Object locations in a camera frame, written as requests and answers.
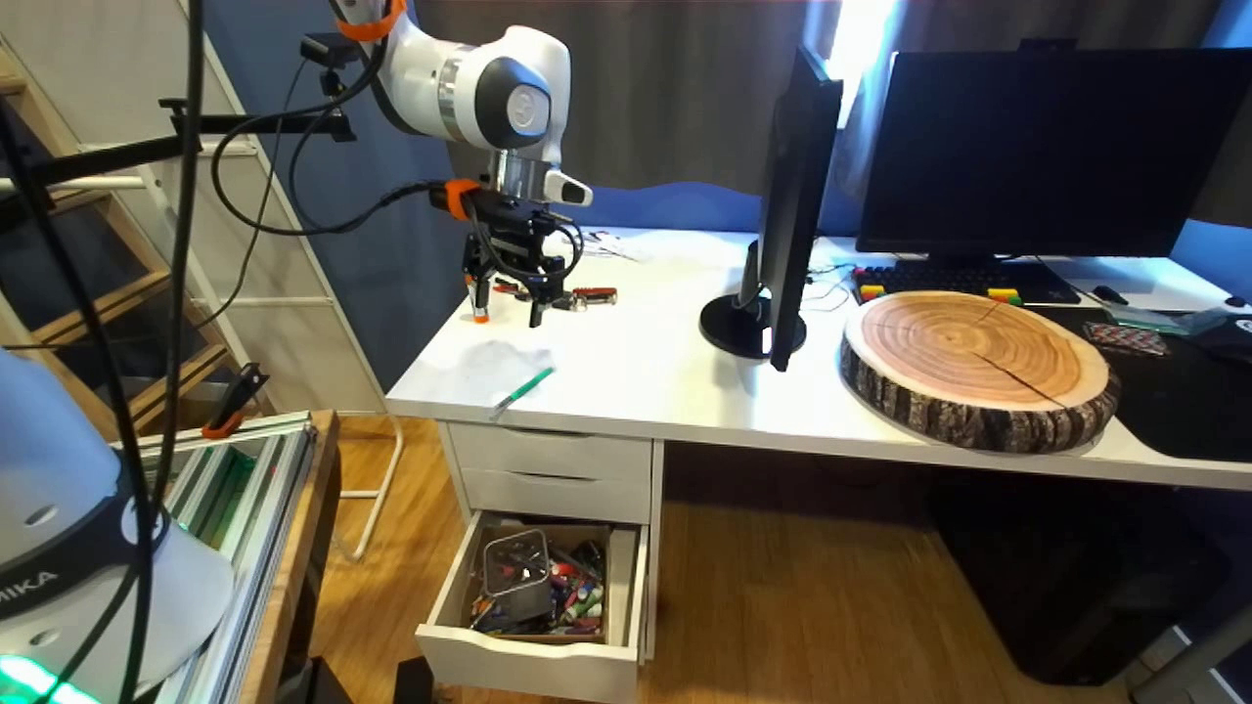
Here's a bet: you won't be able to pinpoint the white desk leg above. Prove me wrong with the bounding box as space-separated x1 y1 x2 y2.
1129 607 1252 704

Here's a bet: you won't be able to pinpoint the large black monitor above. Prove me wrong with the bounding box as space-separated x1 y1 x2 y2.
854 37 1252 270

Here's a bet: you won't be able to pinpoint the wooden shelf steps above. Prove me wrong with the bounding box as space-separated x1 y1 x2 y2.
0 153 245 437

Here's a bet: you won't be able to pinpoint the black camera stand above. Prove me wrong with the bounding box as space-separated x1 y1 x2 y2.
0 0 361 525

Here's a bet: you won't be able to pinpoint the open white drawer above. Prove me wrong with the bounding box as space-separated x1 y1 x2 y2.
410 510 659 704

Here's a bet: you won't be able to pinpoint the black mouse mat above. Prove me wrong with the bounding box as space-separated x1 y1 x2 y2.
1042 304 1252 467

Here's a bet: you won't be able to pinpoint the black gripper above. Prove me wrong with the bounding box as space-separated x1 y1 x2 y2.
458 186 583 334

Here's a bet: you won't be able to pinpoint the wooden side table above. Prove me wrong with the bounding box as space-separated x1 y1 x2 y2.
113 407 346 704

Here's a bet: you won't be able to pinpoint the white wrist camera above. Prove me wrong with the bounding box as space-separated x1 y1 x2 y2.
537 165 600 212

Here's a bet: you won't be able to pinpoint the thick black cable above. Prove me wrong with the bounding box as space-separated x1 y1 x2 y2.
0 102 179 704

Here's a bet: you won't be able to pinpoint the black orange clamp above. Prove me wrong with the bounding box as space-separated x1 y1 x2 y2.
200 362 273 444

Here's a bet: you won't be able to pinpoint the white metal rack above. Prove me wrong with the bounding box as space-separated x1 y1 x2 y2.
120 33 394 424

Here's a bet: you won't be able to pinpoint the white paper sheet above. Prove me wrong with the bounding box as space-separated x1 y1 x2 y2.
410 334 558 410

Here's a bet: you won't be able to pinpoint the closed white drawer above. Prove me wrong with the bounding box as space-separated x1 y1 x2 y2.
447 424 659 528

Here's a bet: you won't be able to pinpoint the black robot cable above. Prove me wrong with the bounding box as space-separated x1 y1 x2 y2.
206 57 458 243

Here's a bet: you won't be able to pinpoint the black stationery holder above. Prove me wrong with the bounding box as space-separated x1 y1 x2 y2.
471 525 558 637

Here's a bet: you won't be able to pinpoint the green pen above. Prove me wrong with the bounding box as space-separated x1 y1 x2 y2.
492 365 558 416

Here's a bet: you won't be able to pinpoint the white metal tube leg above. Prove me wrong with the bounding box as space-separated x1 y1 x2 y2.
347 416 410 566

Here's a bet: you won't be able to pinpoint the black monitor with round stand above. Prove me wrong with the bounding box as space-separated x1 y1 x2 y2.
696 43 850 376

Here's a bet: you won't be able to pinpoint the wood slice cushion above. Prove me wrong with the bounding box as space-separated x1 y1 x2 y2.
839 285 1122 457

